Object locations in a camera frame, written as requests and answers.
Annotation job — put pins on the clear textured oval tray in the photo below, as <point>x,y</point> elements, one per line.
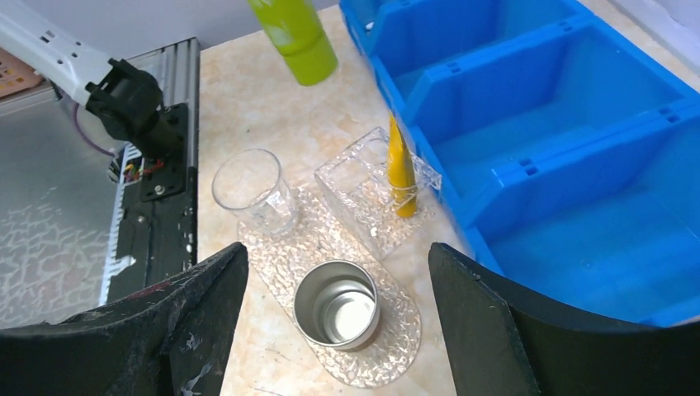
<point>281,261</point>

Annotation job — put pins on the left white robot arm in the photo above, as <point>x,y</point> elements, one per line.
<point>128,101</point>

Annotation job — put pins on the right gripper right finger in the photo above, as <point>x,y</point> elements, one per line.
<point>505,339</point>

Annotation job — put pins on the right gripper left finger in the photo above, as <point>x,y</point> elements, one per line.
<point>171,338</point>

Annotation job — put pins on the blue divided plastic bin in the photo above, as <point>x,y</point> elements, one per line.
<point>569,157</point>

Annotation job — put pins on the clear glass cup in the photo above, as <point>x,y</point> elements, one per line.
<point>251,186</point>

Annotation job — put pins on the yellow green tube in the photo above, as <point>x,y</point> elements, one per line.
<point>295,30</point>

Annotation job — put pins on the aluminium frame rail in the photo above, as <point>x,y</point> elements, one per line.
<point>177,70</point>

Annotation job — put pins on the orange yellow small tube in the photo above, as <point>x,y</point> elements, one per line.
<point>400,172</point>

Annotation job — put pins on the red perforated basket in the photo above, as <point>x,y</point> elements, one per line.
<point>16,76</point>

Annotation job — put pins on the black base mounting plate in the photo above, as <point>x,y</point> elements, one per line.
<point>153,228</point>

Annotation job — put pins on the silver metal cup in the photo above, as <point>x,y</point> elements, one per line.
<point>336,305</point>

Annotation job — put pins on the clear textured square tray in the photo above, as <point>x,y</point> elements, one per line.
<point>356,188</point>

